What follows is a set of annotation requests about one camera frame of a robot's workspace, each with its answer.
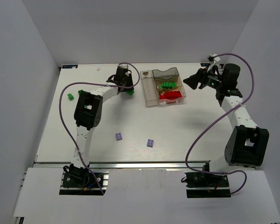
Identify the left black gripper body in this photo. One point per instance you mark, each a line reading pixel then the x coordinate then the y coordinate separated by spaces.
pixel 127 85

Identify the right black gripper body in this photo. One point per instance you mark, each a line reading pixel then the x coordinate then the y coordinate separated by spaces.
pixel 201 79

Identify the green curved lego brick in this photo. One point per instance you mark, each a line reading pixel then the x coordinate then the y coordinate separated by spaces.
pixel 130 93

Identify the green lego plate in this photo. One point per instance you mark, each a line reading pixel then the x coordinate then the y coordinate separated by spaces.
pixel 169 85

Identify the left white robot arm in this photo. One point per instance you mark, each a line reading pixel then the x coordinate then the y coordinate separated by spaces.
pixel 88 112

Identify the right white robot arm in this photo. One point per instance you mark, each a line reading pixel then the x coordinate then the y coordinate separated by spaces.
pixel 247 144

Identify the blue label right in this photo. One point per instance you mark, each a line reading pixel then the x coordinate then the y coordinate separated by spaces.
pixel 205 64

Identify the blue label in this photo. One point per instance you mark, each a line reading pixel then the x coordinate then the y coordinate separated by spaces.
pixel 205 64
pixel 73 66

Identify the clear long narrow container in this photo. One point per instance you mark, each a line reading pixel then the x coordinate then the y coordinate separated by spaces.
pixel 150 92

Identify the dark smoked container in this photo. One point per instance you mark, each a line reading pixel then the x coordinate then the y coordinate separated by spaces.
pixel 169 75

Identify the clear front container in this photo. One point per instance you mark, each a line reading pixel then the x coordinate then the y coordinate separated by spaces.
pixel 179 100

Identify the purple lego left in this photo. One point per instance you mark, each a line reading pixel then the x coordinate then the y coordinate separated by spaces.
pixel 118 136

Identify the purple lego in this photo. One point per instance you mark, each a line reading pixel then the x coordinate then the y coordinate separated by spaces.
pixel 118 136
pixel 150 143

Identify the small green lego far left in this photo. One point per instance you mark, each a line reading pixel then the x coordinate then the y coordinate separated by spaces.
pixel 70 96

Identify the blue label left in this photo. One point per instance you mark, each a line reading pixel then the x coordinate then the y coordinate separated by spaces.
pixel 73 66

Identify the purple lego centre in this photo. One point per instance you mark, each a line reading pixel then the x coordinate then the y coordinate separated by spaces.
pixel 150 143

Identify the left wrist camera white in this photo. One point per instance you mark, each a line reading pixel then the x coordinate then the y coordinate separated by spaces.
pixel 125 66

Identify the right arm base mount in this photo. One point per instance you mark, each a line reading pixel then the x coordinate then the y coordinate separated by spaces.
pixel 201 183

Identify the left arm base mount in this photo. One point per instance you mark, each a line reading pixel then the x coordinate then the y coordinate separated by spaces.
pixel 81 182

